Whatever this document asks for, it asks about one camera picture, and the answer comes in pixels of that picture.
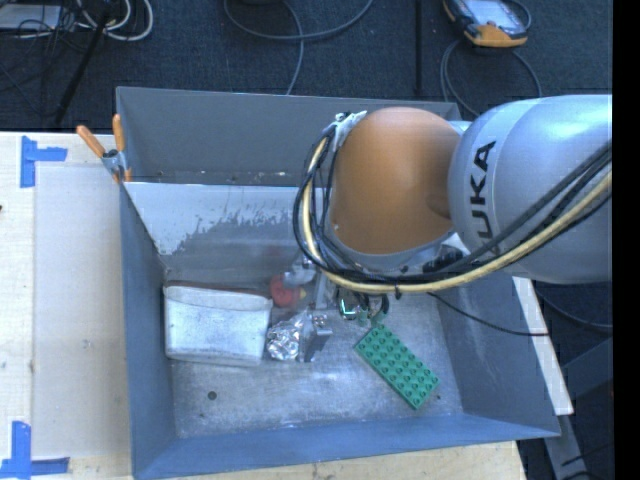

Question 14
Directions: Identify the green studded flat block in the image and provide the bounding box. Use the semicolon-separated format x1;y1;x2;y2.
352;322;441;411

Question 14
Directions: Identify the crumpled silver foil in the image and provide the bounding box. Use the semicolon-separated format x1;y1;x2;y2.
265;316;302;363

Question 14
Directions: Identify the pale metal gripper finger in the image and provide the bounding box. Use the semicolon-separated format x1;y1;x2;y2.
293;309;315;362
301;313;335;364

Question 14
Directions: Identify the grey metal bin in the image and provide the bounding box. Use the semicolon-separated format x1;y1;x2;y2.
114;86;563;480

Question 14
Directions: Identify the red toy fruit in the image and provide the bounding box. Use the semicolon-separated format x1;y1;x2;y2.
269;273;305;309

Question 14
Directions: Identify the white rectangular box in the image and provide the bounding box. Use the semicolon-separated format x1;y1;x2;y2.
162;282;274;368

